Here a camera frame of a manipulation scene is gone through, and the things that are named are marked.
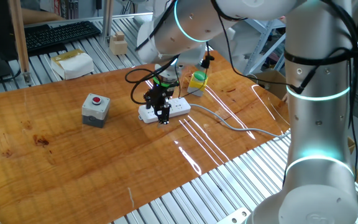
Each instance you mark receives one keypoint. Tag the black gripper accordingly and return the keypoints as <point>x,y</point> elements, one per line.
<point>158,97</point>

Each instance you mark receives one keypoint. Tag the white four-socket power strip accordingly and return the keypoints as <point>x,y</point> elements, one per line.
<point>180,107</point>

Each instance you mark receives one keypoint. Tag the person's bare forearm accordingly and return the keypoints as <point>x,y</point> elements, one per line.
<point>39,17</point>

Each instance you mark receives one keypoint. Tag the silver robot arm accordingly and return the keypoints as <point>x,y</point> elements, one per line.
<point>319,124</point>

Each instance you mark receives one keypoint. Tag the green mushroom button yellow box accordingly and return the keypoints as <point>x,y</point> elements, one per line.
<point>197,84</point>

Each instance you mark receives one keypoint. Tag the red push button grey box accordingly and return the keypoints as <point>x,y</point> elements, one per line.
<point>95,110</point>

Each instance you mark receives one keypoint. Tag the wooden block puzzle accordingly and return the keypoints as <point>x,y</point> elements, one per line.
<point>118,45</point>

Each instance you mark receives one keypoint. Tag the glossy wood-grain mat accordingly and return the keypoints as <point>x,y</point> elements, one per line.
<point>89,161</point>

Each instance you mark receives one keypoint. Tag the white tissue pack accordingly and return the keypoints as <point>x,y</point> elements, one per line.
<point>73,65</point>

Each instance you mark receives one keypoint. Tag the white metal shelf rack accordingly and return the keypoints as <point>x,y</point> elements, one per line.
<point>258,53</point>

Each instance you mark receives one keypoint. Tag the brown cardboard box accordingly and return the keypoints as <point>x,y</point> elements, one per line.
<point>272,82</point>

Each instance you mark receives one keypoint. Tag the black computer keyboard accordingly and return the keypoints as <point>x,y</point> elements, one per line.
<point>61,34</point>

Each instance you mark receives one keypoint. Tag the upright aluminium post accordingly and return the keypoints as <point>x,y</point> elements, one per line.
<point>107,18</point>

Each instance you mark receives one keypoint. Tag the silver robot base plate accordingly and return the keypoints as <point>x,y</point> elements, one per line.
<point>235,217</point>

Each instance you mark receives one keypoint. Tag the wooden post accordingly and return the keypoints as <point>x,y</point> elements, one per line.
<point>19,37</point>

